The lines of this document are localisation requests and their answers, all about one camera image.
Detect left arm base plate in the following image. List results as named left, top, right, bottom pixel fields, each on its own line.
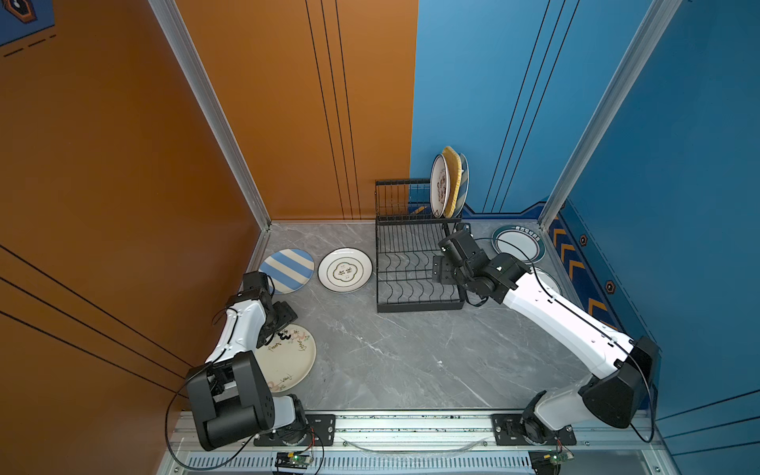
left=253, top=414, right=336, bottom=448

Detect circuit board right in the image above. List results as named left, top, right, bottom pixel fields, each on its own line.
left=528, top=451, right=574, bottom=475

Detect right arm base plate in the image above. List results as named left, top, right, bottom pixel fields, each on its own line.
left=490, top=413, right=577, bottom=447

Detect aluminium corner post left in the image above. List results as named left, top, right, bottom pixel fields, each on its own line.
left=146, top=0, right=272, bottom=232

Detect aluminium front rail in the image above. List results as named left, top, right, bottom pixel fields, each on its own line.
left=158, top=409, right=679, bottom=474

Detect blue striped plate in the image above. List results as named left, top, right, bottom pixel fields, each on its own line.
left=454, top=154, right=469, bottom=218
left=258, top=249, right=315, bottom=295

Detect black wire dish rack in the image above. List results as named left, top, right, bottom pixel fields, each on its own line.
left=375, top=178, right=465, bottom=313

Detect aluminium corner post right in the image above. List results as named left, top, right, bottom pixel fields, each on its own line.
left=538, top=0, right=682, bottom=231

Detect orange sunburst plate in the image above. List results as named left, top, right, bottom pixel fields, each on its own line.
left=536, top=268, right=562, bottom=295

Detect green circuit board left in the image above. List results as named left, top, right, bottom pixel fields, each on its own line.
left=273, top=452, right=315, bottom=475

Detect aluminium corner post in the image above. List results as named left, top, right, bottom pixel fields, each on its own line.
left=538, top=0, right=682, bottom=231
left=146, top=0, right=272, bottom=232

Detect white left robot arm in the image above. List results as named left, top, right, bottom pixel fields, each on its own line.
left=184, top=271, right=308, bottom=451

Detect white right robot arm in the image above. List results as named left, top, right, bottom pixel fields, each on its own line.
left=433, top=230, right=660, bottom=445

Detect white plate red characters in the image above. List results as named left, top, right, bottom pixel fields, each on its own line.
left=429, top=154, right=449, bottom=218

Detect white flower outline plate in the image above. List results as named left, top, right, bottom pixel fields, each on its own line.
left=318, top=247, right=374, bottom=293

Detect yellow woven tray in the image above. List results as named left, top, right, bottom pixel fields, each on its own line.
left=443, top=146, right=463, bottom=219

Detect green rimmed white plate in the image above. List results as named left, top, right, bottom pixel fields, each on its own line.
left=491, top=225, right=545, bottom=264

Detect cream floral plate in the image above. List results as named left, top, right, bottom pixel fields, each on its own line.
left=255, top=324, right=317, bottom=394

